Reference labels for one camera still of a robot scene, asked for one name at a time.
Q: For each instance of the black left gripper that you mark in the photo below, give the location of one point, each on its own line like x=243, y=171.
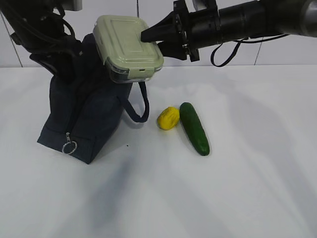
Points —
x=62, y=59

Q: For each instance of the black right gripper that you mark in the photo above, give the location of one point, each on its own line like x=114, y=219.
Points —
x=176, y=27

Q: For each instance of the green lidded glass food container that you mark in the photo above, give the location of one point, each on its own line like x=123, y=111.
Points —
x=128, y=59

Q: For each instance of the navy blue fabric lunch bag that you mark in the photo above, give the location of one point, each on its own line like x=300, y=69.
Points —
x=86, y=113

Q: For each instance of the yellow lemon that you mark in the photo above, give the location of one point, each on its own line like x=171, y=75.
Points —
x=169, y=118

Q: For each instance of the green cucumber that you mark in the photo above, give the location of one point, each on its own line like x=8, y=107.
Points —
x=194, y=129

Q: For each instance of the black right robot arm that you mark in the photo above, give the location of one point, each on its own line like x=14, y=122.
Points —
x=252, y=22

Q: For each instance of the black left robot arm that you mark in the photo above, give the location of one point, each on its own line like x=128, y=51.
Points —
x=40, y=28

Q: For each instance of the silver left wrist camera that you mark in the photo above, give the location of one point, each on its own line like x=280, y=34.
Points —
x=71, y=5

